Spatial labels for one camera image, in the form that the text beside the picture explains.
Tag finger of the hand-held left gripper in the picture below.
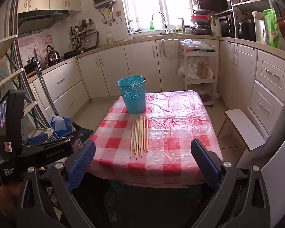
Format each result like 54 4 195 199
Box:
27 133 53 147
52 123 96 146

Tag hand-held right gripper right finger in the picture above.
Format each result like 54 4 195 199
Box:
190 138 271 228

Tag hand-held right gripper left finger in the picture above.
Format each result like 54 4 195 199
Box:
15 140 97 228

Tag set of wooden chopsticks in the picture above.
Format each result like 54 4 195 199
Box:
130 114 150 159

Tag teal perforated plastic basket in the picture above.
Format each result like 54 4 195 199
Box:
117 75 146 114

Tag person's left hand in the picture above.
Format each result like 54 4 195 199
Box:
0 180 23 213

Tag floral patterned bin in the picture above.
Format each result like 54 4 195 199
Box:
70 136 84 153

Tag blue white plastic bag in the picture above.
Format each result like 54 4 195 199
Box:
49 116 75 136

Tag red white checked tablecloth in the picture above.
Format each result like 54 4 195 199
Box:
87 90 224 187

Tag white low stool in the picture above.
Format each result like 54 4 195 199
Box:
217 109 266 152

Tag black wok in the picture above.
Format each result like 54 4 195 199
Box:
24 57 41 75

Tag person's dark trousers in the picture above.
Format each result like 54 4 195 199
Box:
81 171 215 228

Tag white appliance panel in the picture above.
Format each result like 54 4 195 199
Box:
261 114 285 228

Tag steel kettle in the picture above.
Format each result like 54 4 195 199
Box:
45 45 61 63

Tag blue white folding shelf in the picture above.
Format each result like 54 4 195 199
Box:
0 34 54 148

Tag white base kitchen cabinets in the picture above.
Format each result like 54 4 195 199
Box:
30 37 285 133

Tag clear bag with brown contents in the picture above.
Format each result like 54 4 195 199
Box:
197 61 215 79

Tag utensil drying rack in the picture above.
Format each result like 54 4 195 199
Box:
67 18 99 53

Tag white rolling cart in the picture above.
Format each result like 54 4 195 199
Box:
179 38 219 106

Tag black range hood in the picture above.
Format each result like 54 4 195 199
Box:
17 10 71 35

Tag crumpled clear plastic bag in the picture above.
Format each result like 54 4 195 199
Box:
180 38 216 52

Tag hanging beige trash bag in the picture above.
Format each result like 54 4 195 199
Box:
161 37 180 59

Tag dark cooking pot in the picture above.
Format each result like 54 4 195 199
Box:
192 22 213 36

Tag black coffee machine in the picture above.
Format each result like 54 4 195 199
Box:
218 17 236 38

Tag chrome kitchen faucet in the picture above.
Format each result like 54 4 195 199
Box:
151 12 169 35

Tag red bowl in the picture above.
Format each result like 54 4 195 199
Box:
190 15 209 22

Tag white electric jug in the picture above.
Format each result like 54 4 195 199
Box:
252 11 268 44

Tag kitchen window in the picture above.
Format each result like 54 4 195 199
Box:
120 0 198 32

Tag green food packet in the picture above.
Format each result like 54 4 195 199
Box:
262 8 281 49

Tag black microwave oven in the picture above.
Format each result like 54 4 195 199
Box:
195 0 233 14

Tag white counter shelf rack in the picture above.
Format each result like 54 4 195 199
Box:
215 0 276 42

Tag mop with metal handle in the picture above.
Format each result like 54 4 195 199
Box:
34 45 56 120

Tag pink wall sticker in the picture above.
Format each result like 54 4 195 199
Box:
19 34 53 61

